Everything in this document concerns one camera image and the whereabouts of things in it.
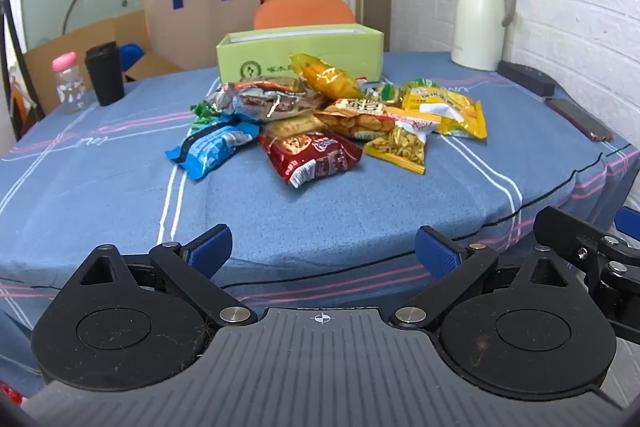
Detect light green cardboard box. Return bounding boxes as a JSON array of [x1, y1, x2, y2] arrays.
[[216, 23, 385, 84]]

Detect cream thermos jug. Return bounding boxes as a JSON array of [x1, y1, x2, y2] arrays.
[[451, 0, 517, 72]]

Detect black case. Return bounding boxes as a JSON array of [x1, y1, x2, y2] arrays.
[[500, 61, 557, 96]]

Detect clear bottle with pink lid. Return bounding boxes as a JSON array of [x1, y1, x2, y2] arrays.
[[51, 53, 86, 114]]

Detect red snack packet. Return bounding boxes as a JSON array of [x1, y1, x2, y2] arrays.
[[257, 132, 363, 188]]

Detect orange chair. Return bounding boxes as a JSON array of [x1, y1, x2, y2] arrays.
[[253, 0, 356, 30]]

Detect pale yellow snack packet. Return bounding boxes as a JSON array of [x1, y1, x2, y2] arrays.
[[262, 112, 328, 140]]

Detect small green snack packet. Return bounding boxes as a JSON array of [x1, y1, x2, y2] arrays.
[[190, 102, 223, 132]]

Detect orange yellow snack packet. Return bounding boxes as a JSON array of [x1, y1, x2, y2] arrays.
[[289, 53, 371, 100]]

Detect yellow packet with white label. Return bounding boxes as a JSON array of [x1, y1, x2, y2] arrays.
[[364, 112, 443, 175]]

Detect blue plastic stool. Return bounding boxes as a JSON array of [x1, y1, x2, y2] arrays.
[[120, 43, 146, 72]]

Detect black tripod leg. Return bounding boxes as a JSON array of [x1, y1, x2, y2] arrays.
[[0, 0, 31, 142]]

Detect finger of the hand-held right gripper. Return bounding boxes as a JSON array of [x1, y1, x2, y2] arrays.
[[614, 207, 640, 235], [534, 206, 640, 340]]

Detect black tumbler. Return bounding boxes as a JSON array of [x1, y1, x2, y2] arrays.
[[84, 42, 126, 106]]

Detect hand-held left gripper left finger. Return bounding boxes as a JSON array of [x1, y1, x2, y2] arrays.
[[64, 223, 258, 327]]

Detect open cardboard box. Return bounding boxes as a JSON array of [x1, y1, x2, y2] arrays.
[[22, 9, 186, 118]]

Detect orange chip snack packet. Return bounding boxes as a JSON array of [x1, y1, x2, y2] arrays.
[[315, 98, 401, 141]]

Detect brown paper bag blue handles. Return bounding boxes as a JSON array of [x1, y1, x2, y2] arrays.
[[144, 0, 262, 70]]

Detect bright yellow snack packet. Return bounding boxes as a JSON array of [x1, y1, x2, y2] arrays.
[[402, 86, 488, 139]]

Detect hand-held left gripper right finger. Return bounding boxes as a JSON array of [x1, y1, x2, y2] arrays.
[[390, 225, 583, 328]]

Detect silver orange snack packet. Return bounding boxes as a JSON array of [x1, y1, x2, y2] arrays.
[[207, 77, 326, 122]]

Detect blue snack packet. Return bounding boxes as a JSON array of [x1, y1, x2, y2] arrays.
[[166, 119, 261, 180]]

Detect blue striped tablecloth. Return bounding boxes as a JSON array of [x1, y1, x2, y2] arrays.
[[0, 52, 640, 408]]

